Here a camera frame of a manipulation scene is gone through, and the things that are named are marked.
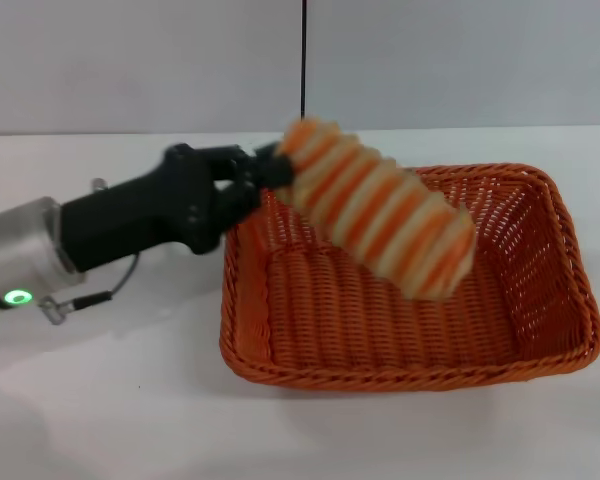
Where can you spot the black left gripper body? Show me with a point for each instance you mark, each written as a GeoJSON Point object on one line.
{"type": "Point", "coordinates": [180, 205]}

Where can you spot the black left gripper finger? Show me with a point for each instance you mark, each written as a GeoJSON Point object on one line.
{"type": "Point", "coordinates": [267, 151]}
{"type": "Point", "coordinates": [277, 172]}

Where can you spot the orange cream striped bread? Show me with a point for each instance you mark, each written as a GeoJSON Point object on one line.
{"type": "Point", "coordinates": [380, 210]}

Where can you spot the orange woven plastic basket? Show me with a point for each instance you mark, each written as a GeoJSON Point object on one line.
{"type": "Point", "coordinates": [380, 330]}

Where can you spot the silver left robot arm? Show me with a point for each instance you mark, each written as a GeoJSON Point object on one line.
{"type": "Point", "coordinates": [20, 255]}

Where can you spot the black vertical wall strip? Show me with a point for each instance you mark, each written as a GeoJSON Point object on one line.
{"type": "Point", "coordinates": [303, 55]}

